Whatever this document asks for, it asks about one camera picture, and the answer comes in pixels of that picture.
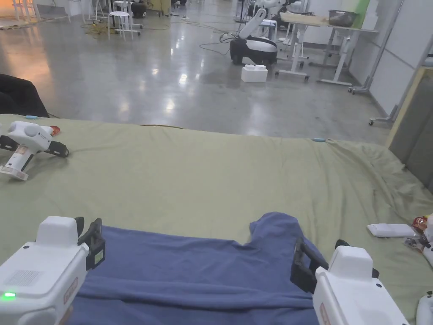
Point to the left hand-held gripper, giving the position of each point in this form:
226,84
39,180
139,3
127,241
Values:
40,271

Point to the black bag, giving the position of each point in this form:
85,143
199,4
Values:
20,98

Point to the red snack bag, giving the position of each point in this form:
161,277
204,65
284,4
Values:
420,224

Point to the white flat device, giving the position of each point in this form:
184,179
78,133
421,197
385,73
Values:
389,230

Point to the light blue sheet clip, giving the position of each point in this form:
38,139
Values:
318,139
31,117

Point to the small red object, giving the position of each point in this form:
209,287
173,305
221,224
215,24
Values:
55,130

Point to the spare hand-held gripper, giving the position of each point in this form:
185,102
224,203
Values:
28,142

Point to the bed with pale green sheet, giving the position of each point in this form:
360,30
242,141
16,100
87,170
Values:
203,176

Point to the white foam box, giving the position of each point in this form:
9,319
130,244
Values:
254,72

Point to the white and black robot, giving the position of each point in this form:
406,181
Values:
253,45

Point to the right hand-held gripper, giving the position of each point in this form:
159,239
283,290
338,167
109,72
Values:
351,294

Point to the blue garment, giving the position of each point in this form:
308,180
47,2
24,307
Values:
189,277

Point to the white hand controller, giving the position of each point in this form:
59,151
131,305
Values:
425,309

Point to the grey padded headboard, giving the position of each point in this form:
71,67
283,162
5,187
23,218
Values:
414,142

